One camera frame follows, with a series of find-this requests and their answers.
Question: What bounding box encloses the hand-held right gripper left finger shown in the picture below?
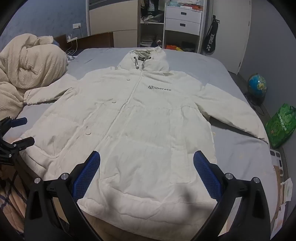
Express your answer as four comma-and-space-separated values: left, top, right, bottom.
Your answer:
23, 150, 103, 241

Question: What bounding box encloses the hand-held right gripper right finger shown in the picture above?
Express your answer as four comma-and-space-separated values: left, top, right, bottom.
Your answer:
192, 150, 271, 241

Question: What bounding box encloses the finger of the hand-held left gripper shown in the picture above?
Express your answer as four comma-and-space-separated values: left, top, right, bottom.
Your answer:
0, 117, 28, 139
0, 137, 35, 165

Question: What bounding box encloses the white hooded padded jacket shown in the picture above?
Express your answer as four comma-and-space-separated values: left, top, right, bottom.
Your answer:
23, 46, 270, 223

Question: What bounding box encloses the plaid cloth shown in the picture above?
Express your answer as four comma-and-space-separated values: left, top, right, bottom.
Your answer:
0, 167, 30, 235

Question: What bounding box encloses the cream fleece blanket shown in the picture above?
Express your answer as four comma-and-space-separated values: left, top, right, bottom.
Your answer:
0, 33, 68, 120

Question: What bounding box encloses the green shopping bag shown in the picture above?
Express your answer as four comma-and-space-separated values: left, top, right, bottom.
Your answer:
265, 103, 296, 149

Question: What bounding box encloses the grey bed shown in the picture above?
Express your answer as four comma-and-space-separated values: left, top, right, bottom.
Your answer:
0, 47, 278, 241

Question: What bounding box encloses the blue globe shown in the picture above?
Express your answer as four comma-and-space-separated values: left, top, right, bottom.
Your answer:
247, 74, 268, 105

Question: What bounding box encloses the brown wooden headboard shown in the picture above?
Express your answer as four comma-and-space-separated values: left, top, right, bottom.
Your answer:
54, 32, 115, 52

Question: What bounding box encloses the cream wardrobe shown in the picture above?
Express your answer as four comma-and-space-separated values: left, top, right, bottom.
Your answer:
86, 0, 139, 49

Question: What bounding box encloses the black racket bag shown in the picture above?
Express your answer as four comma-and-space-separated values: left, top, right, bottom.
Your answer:
203, 15, 219, 55

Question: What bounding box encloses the white door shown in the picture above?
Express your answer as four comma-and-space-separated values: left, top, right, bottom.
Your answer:
208, 0, 252, 75

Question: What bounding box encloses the white drawer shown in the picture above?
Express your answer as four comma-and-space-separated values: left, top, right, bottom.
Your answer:
165, 18, 201, 36
166, 6, 203, 24

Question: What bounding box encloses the white open shelf unit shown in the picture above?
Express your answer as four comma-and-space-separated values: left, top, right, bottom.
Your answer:
137, 0, 206, 54

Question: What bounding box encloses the white charging cable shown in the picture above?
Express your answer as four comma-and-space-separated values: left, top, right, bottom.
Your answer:
66, 39, 78, 57

